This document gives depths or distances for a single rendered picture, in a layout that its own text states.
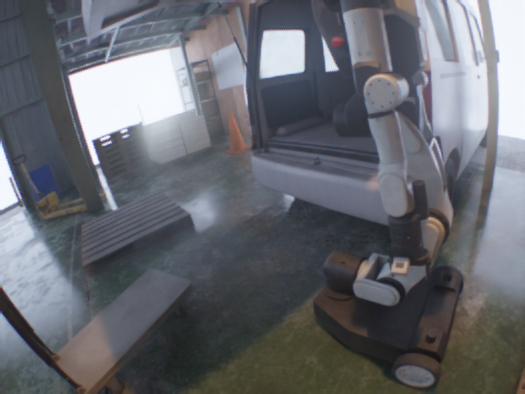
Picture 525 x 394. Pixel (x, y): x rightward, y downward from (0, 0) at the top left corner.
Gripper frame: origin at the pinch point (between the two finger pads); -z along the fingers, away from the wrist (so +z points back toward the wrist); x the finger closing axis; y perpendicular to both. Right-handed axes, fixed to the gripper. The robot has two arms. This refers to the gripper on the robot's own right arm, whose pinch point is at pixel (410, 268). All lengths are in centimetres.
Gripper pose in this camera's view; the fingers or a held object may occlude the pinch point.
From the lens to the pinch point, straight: 82.1
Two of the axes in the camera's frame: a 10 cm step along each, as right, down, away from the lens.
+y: 6.4, -4.3, 6.4
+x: 6.9, -0.5, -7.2
